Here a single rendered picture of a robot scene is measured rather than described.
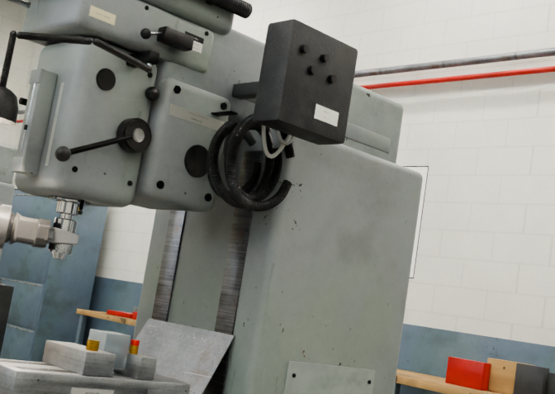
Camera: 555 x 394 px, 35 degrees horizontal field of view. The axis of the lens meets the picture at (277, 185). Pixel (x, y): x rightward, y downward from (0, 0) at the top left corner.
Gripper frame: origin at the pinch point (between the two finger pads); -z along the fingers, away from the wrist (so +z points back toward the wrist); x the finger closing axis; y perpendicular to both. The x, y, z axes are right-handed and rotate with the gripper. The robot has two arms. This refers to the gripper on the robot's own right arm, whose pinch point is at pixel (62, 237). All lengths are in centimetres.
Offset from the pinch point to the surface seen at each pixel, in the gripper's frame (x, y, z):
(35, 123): -6.8, -20.7, 10.1
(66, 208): -2.3, -5.8, 0.6
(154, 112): -4.8, -28.8, -12.8
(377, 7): 453, -252, -248
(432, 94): 392, -174, -278
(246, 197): -14.1, -14.2, -33.0
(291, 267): -2.3, -2.8, -49.4
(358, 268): 7, -6, -69
